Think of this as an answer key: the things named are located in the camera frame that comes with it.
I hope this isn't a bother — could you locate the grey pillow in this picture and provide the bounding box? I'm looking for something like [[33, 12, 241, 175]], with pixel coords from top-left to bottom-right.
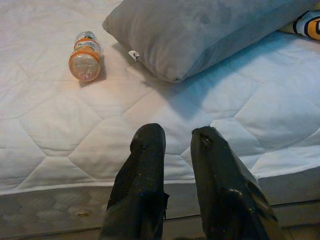
[[102, 0, 320, 83]]

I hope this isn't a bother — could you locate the grey bed base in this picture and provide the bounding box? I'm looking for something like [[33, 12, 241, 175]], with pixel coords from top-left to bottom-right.
[[0, 203, 320, 240]]

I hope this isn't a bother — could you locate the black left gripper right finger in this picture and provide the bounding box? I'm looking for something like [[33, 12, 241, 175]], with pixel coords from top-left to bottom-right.
[[191, 125, 287, 240]]

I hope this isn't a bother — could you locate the yellow cartoon print blanket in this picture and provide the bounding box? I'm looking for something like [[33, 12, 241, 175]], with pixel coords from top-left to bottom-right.
[[278, 9, 320, 42]]

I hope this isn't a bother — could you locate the white quilted mattress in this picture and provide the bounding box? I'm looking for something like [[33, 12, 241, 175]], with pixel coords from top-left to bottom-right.
[[0, 0, 320, 232]]

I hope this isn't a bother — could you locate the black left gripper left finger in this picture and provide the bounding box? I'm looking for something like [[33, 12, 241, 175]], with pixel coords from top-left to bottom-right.
[[98, 122, 170, 240]]

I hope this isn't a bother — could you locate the clear bottle with orange label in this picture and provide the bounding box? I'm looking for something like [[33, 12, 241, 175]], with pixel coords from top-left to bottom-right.
[[68, 30, 105, 83]]

